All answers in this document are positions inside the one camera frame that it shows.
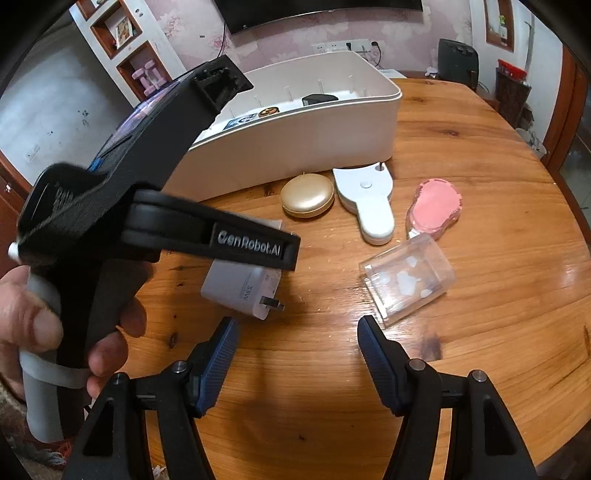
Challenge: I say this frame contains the black wall television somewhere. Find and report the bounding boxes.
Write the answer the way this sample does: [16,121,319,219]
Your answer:
[214,0,423,34]

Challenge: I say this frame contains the white plastic storage bin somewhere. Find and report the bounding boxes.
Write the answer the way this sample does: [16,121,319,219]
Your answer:
[163,51,403,201]

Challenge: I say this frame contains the black power adapter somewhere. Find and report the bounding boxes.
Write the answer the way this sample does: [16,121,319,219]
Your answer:
[301,93,339,106]

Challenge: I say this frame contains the clear plastic box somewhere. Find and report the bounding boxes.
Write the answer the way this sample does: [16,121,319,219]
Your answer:
[360,233,456,329]

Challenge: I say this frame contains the dark green air fryer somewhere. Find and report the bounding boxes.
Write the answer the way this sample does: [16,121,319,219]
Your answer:
[438,39,479,91]

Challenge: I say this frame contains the white small bucket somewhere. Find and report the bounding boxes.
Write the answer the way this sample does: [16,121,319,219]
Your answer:
[516,128,547,159]

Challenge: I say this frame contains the green gold perfume bottle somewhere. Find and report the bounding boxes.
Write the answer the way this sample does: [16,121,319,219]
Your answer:
[259,106,280,118]

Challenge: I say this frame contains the framed picture in niche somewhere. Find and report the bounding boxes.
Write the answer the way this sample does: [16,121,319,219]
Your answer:
[110,16,133,49]

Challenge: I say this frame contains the person's left hand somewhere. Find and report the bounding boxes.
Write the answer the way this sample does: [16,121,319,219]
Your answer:
[0,264,150,400]

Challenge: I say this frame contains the white usb wall charger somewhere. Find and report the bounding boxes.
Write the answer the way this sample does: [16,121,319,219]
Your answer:
[199,216,287,322]

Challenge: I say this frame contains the white wall socket strip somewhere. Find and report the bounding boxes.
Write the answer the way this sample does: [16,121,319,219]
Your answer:
[311,39,373,54]

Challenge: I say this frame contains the pink dumbbells pair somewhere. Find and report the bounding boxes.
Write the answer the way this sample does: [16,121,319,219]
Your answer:
[131,60,168,97]

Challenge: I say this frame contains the dark cylinder red-lid stand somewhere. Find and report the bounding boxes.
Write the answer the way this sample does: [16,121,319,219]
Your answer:
[495,59,531,128]

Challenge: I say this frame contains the white handheld tape measure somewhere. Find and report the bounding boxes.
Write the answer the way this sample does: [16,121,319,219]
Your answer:
[332,162,396,246]

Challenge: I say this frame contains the white set-top box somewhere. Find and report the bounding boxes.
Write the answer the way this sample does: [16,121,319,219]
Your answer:
[380,69,406,79]

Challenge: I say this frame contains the gold oval compact case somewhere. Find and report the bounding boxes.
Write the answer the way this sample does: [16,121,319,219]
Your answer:
[280,173,335,219]

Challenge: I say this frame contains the blue labelled white box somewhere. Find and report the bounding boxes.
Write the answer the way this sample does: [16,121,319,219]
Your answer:
[224,112,259,130]

